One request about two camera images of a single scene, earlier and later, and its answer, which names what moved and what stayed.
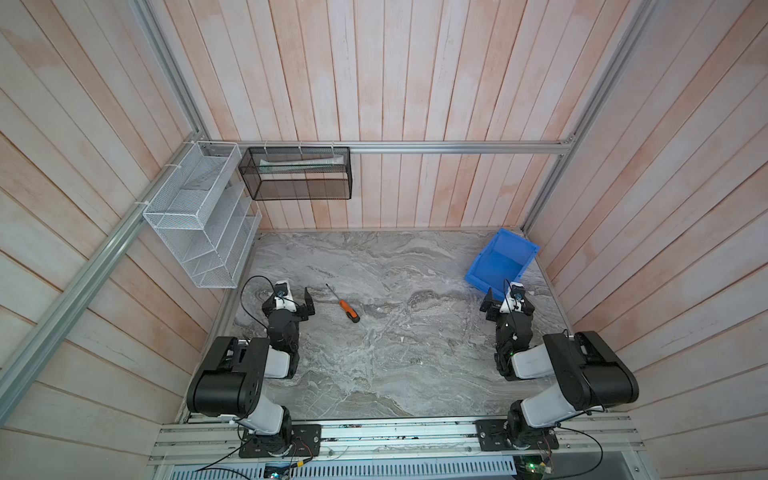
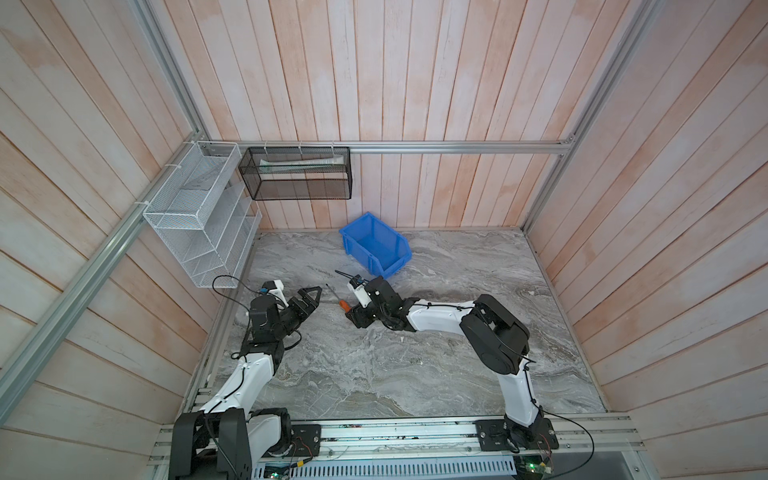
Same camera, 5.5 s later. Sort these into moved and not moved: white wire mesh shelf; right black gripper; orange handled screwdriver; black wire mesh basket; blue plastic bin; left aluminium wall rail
Moved: right black gripper; blue plastic bin
Not moved: orange handled screwdriver; left aluminium wall rail; black wire mesh basket; white wire mesh shelf
